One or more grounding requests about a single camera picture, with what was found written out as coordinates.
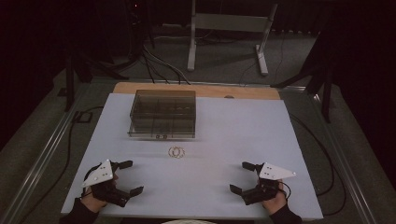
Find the black floor socket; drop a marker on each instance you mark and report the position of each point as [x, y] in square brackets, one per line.
[82, 117]

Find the white table mat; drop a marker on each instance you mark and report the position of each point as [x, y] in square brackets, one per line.
[236, 140]

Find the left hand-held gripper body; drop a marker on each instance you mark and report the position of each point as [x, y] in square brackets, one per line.
[99, 175]

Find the aluminium floor rail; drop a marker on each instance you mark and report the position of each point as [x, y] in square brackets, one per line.
[43, 155]
[345, 161]

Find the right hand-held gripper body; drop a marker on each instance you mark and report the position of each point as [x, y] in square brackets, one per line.
[274, 171]

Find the person's pale clothing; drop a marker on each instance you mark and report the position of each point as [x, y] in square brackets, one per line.
[188, 222]

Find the person's right hand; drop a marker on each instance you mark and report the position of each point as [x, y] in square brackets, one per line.
[274, 204]

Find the black tripod stand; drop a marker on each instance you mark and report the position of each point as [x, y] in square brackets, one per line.
[325, 87]

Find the grey metal floor stand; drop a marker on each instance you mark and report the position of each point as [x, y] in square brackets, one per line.
[229, 22]

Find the person's left hand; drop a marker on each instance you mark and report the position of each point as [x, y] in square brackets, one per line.
[93, 204]

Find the smoky transparent compartment box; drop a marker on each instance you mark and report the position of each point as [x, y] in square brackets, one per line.
[163, 113]

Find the dark equipment stand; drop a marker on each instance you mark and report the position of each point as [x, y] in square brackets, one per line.
[137, 28]

